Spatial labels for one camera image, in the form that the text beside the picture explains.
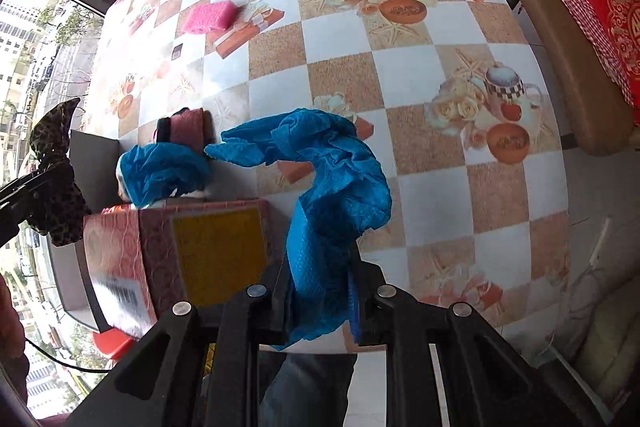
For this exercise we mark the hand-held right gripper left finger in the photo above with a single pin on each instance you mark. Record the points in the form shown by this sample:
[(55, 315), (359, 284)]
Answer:
[(280, 307)]

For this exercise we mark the red patterned cushion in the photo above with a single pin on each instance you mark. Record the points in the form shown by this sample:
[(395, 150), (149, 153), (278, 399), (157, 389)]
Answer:
[(615, 17)]

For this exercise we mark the white cardboard box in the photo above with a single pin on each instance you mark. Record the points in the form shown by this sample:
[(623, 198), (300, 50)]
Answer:
[(92, 167)]

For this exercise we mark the person's jeans leg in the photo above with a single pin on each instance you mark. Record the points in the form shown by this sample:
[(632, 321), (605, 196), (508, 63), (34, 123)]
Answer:
[(310, 387)]

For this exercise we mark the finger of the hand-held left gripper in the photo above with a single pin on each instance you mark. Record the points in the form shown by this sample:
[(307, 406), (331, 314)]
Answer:
[(20, 199)]

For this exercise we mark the red yellow tissue box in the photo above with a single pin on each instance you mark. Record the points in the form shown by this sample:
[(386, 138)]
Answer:
[(215, 247)]

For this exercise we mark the red plastic stool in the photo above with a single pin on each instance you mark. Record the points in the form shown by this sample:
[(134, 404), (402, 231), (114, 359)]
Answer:
[(112, 344)]

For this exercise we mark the brown chair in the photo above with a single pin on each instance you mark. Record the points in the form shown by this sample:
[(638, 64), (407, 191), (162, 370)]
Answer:
[(560, 57)]

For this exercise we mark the red checkered cloth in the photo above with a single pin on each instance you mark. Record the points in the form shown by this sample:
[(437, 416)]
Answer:
[(580, 22)]

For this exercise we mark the person's left forearm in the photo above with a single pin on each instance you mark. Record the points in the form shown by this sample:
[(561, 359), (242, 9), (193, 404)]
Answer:
[(12, 342)]

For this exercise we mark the pink black knitted sock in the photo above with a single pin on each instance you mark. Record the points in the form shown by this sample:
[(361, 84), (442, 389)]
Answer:
[(185, 127)]

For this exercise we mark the leopard print scrunchie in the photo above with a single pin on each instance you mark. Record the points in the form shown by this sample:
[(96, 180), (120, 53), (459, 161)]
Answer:
[(57, 207)]

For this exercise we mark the pink knitted cloth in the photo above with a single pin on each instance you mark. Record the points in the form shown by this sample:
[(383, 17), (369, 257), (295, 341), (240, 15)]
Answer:
[(210, 17)]

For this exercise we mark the blue cloth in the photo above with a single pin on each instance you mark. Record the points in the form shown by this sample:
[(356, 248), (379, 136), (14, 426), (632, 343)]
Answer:
[(160, 172), (330, 187)]

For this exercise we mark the checkered printed tablecloth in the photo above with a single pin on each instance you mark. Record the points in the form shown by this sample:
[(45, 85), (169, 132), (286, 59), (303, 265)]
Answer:
[(350, 72)]

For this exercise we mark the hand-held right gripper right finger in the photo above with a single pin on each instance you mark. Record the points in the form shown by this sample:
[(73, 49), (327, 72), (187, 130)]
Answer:
[(356, 317)]

